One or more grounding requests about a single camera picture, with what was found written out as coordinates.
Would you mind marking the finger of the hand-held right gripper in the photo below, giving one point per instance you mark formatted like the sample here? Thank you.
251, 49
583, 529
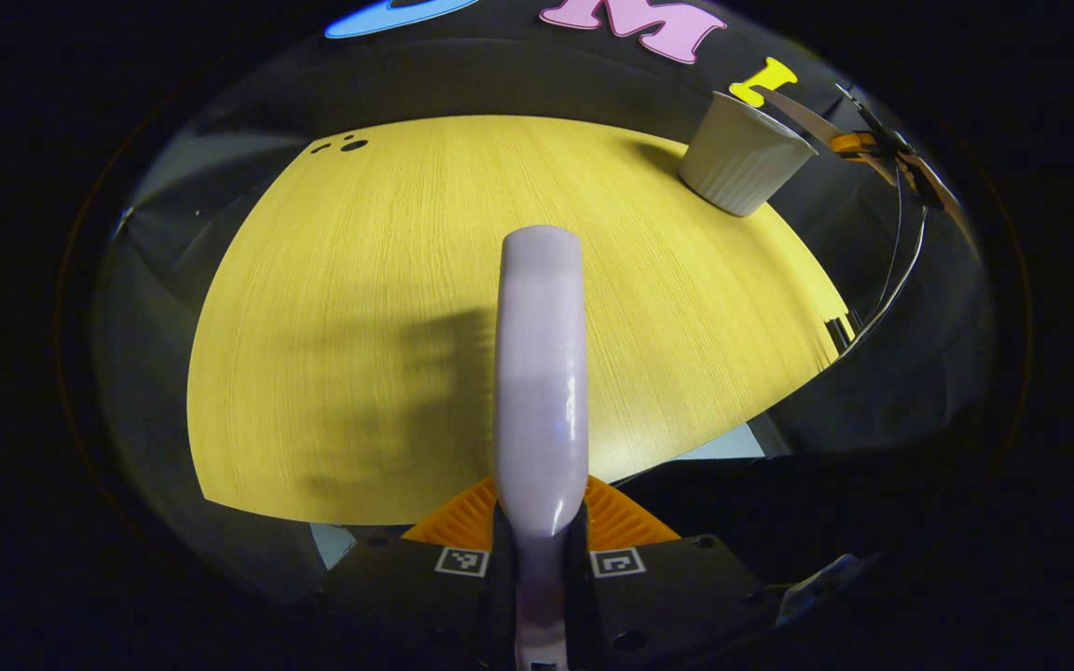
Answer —
852, 142

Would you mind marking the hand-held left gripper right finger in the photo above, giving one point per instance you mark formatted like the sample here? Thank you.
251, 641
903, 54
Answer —
677, 596

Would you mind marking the pale grey dustpan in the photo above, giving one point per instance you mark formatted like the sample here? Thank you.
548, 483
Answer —
798, 114

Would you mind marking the wooden desktop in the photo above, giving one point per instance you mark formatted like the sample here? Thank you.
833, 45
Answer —
360, 280

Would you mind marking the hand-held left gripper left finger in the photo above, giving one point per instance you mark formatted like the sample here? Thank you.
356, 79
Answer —
406, 596

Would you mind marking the white ribbed garbage bin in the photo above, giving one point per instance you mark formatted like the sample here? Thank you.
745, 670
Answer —
742, 158

